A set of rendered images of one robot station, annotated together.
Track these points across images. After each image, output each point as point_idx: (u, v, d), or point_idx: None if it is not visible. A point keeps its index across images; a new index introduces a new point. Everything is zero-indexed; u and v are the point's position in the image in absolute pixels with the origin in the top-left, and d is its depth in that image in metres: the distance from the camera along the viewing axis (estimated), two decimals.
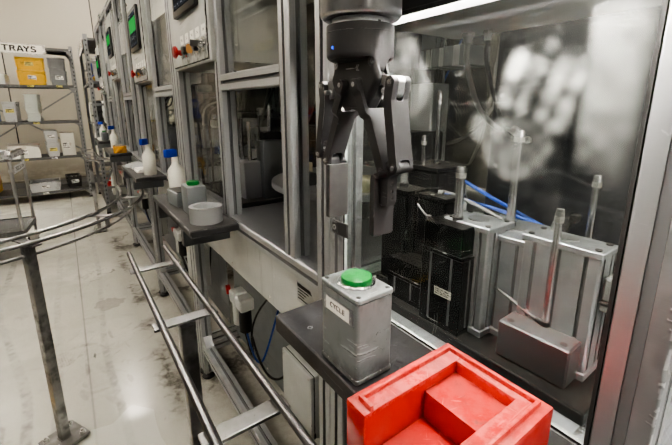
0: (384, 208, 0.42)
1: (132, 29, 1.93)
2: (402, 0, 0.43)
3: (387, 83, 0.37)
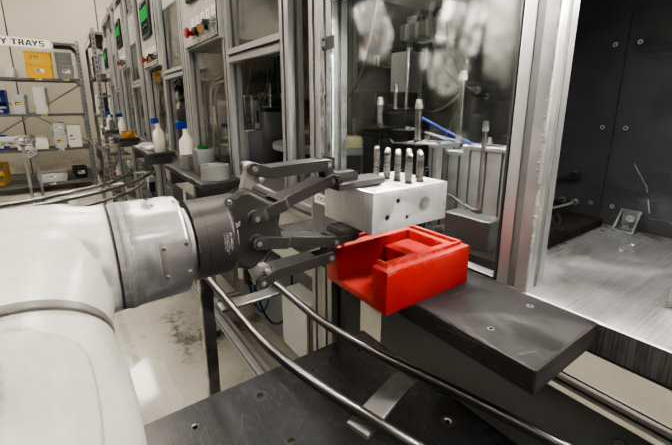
0: None
1: (143, 17, 2.09)
2: None
3: (255, 274, 0.41)
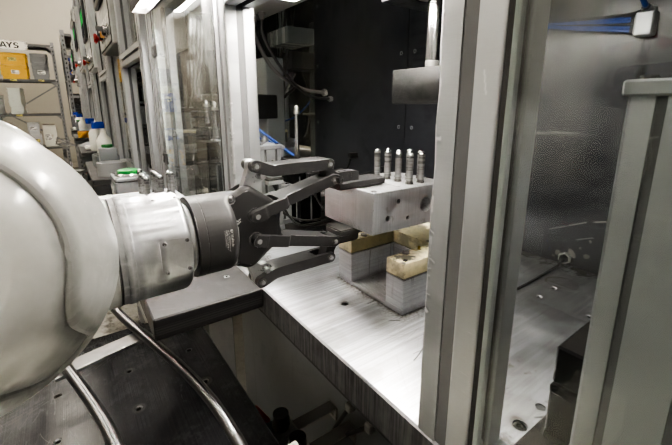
0: None
1: (81, 21, 2.18)
2: None
3: (254, 272, 0.41)
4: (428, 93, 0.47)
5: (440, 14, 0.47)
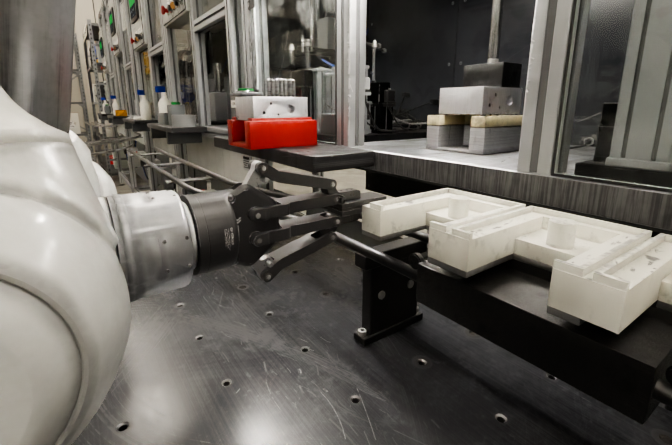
0: (360, 208, 0.46)
1: (131, 2, 2.38)
2: None
3: (259, 266, 0.41)
4: (492, 80, 0.71)
5: (499, 28, 0.71)
